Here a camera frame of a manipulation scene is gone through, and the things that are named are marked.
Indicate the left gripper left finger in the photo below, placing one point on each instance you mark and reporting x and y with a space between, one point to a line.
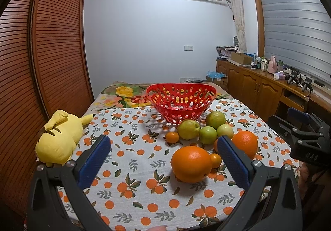
45 208

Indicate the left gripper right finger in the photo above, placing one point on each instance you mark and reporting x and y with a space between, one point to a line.
271 199

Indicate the large orange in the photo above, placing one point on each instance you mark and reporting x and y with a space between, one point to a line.
191 164
247 142

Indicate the small tangerine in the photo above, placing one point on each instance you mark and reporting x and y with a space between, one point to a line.
172 137
216 160

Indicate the pale green apple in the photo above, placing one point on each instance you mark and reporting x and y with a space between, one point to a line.
225 130

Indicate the large green pear back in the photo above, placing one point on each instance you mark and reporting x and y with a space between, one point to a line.
215 119

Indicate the large front orange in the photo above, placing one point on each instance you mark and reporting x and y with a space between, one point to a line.
191 164

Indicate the yellow-green pear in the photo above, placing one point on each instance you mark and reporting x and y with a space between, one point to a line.
188 129

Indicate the wooden sideboard cabinet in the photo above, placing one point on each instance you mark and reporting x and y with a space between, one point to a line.
265 96

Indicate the yellow plush toy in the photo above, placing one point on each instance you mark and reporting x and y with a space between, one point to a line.
59 137

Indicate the pink bottle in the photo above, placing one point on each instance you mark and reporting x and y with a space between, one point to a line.
272 66

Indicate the orange-print white tablecloth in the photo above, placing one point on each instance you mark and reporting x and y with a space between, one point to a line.
135 189

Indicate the cardboard box on cabinet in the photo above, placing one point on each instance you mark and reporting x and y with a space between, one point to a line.
242 58

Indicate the box with blue bag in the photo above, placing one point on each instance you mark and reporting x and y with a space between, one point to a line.
219 79

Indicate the grey window blind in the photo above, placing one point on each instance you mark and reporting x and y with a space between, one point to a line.
297 32

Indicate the stack of papers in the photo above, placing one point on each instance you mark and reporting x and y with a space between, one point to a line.
224 52

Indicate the red perforated plastic basket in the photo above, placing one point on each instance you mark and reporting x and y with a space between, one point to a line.
179 101

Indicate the floral bed blanket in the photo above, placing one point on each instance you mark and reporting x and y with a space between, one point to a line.
120 95

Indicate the brown louvered wardrobe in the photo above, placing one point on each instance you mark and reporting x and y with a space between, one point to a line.
43 69

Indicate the beige curtain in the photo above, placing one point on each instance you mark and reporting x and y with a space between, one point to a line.
238 15

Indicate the wall power strip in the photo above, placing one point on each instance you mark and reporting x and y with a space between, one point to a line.
190 80

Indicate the white wall switch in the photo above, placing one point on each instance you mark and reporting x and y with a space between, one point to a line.
188 48

